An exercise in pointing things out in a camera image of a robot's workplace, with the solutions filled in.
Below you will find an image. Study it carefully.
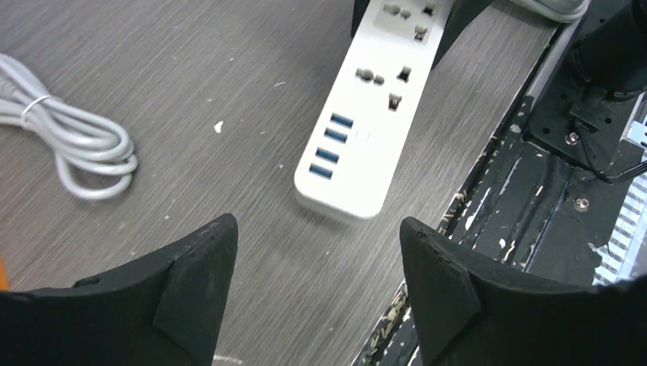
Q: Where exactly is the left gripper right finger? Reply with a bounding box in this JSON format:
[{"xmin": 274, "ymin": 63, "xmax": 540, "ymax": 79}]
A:
[{"xmin": 400, "ymin": 217, "xmax": 646, "ymax": 365}]

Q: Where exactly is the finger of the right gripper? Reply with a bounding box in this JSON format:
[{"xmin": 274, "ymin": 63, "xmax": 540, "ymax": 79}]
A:
[
  {"xmin": 431, "ymin": 0, "xmax": 493, "ymax": 69},
  {"xmin": 351, "ymin": 0, "xmax": 370, "ymax": 37}
]

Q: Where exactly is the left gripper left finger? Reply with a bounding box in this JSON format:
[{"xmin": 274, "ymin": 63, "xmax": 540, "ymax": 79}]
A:
[{"xmin": 1, "ymin": 213, "xmax": 238, "ymax": 365}]

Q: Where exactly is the short white power strip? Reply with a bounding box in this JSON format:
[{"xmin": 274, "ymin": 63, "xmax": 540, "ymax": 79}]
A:
[{"xmin": 0, "ymin": 0, "xmax": 592, "ymax": 221}]

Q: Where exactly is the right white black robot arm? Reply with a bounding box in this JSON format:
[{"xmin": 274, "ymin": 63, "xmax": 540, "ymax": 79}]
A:
[{"xmin": 431, "ymin": 1, "xmax": 646, "ymax": 100}]

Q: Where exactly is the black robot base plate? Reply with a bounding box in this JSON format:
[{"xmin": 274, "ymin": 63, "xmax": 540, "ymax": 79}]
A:
[{"xmin": 354, "ymin": 76, "xmax": 646, "ymax": 365}]

